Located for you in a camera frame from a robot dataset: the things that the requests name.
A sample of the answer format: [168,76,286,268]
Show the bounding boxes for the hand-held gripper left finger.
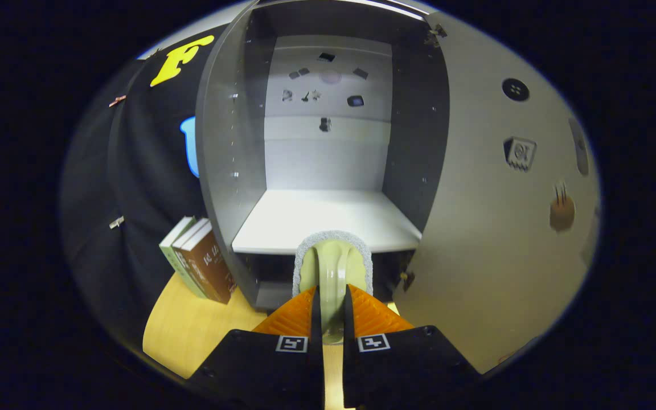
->
[188,285,324,410]

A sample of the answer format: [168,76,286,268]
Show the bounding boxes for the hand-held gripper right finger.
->
[342,284,483,410]

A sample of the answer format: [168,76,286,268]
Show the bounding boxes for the beige brush with grey pad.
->
[293,230,374,410]

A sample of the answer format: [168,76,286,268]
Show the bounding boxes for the brown book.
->
[177,225,236,304]
[170,218,210,251]

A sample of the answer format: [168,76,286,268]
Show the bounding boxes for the white cabinet shelf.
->
[231,189,423,255]

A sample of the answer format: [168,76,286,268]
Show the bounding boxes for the dark grey cabinet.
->
[196,0,451,311]

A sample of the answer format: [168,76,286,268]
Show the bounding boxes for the black backdrop cloth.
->
[60,34,232,348]

